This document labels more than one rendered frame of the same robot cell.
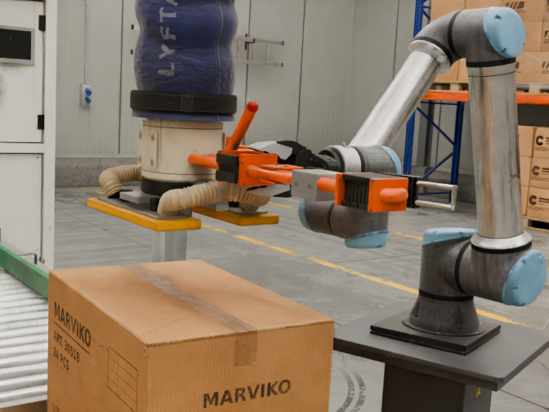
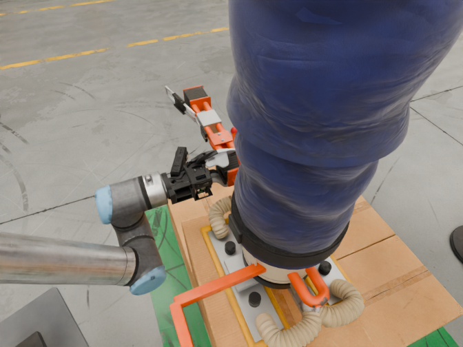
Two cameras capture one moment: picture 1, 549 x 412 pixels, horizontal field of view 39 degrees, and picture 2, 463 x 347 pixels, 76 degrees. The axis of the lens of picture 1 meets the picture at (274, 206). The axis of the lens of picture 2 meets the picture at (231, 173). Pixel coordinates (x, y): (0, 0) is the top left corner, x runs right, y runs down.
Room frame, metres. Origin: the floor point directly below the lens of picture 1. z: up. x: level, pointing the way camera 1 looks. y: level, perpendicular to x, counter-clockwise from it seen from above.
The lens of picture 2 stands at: (2.02, 0.17, 1.84)
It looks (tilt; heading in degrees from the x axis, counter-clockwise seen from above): 48 degrees down; 193
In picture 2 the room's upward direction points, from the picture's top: straight up
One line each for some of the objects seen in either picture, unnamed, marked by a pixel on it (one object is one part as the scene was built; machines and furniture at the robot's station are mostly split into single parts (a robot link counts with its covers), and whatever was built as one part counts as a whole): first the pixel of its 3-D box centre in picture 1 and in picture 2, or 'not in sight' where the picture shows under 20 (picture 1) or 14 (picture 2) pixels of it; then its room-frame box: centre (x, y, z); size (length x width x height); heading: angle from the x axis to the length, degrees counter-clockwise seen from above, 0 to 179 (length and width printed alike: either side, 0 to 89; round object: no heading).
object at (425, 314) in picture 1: (444, 306); not in sight; (2.10, -0.49, 0.82); 0.19 x 0.19 x 0.10
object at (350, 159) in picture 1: (337, 165); (156, 188); (1.59, -0.13, 1.24); 0.09 x 0.05 x 0.10; 36
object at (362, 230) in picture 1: (363, 219); (132, 228); (1.65, -0.19, 1.12); 0.12 x 0.09 x 0.12; 39
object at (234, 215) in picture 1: (217, 202); (241, 274); (1.72, 0.13, 1.14); 0.34 x 0.10 x 0.05; 36
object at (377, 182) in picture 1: (370, 191); (197, 98); (1.18, -0.15, 1.24); 0.08 x 0.07 x 0.05; 36
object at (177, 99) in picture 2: (375, 185); (184, 112); (1.26, -0.16, 1.24); 0.31 x 0.03 x 0.05; 49
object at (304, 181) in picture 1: (318, 185); (209, 122); (1.29, -0.07, 1.23); 0.07 x 0.07 x 0.04; 36
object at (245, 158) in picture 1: (247, 167); (235, 165); (1.46, 0.06, 1.24); 0.10 x 0.08 x 0.06; 126
